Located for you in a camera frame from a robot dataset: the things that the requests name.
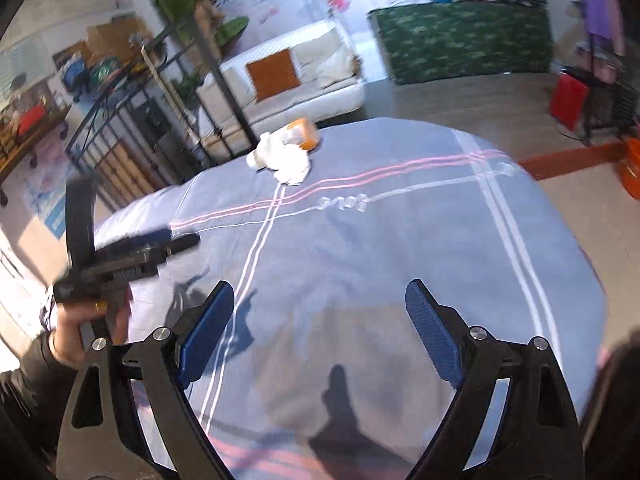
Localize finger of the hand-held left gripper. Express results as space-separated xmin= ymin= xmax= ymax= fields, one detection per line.
xmin=97 ymin=228 xmax=201 ymax=267

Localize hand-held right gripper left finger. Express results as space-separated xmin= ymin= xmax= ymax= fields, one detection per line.
xmin=56 ymin=280 xmax=236 ymax=480

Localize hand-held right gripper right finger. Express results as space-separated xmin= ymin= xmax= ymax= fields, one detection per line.
xmin=405 ymin=278 xmax=586 ymax=480

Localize white paper towel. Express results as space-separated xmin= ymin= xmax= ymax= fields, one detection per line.
xmin=246 ymin=131 xmax=313 ymax=186

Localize orange translucent cup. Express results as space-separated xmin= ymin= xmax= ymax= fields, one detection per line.
xmin=280 ymin=117 xmax=320 ymax=153

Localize orange plastic bin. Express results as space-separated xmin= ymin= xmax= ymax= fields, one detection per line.
xmin=619 ymin=136 xmax=640 ymax=202

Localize person's left forearm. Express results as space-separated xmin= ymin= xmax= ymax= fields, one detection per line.
xmin=0 ymin=332 xmax=76 ymax=461

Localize person's left hand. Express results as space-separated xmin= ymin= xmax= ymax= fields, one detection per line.
xmin=50 ymin=287 xmax=134 ymax=367

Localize wooden drawer cabinet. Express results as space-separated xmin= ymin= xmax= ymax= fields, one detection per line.
xmin=95 ymin=137 xmax=168 ymax=211

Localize wooden wheeled cart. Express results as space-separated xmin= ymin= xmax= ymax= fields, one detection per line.
xmin=0 ymin=102 xmax=73 ymax=206

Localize blue striped bed sheet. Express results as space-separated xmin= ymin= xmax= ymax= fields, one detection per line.
xmin=92 ymin=116 xmax=611 ymax=480

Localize red box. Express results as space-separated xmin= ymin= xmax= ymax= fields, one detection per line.
xmin=16 ymin=104 xmax=47 ymax=137

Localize blue plastic container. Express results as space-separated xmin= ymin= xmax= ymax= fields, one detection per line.
xmin=61 ymin=57 xmax=90 ymax=102

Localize orange sofa cushion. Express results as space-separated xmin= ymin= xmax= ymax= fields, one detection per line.
xmin=245 ymin=49 xmax=302 ymax=103

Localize cardboard box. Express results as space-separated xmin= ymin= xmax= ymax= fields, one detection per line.
xmin=86 ymin=16 xmax=147 ymax=66

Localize person's dark clothing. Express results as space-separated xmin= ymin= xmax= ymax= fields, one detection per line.
xmin=577 ymin=327 xmax=640 ymax=480

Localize white sofa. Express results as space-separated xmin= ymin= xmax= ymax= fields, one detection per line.
xmin=196 ymin=20 xmax=368 ymax=133

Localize green artificial leaves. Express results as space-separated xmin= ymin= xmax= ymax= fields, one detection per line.
xmin=137 ymin=0 xmax=251 ymax=56

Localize white sofa pillow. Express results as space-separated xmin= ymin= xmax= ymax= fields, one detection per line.
xmin=295 ymin=35 xmax=357 ymax=83

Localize red bag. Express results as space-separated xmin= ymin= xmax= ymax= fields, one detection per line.
xmin=549 ymin=69 xmax=591 ymax=132

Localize green patterned counter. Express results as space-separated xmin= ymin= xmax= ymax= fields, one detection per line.
xmin=367 ymin=2 xmax=553 ymax=86

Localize black metal rack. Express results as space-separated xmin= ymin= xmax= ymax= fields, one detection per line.
xmin=555 ymin=35 xmax=640 ymax=146

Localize purple cloth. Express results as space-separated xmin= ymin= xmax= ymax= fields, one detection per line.
xmin=570 ymin=0 xmax=626 ymax=56

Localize black metal bed frame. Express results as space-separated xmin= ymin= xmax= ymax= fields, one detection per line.
xmin=65 ymin=0 xmax=261 ymax=211

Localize printed wall banner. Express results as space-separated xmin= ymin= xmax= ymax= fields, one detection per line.
xmin=215 ymin=0 xmax=451 ymax=56

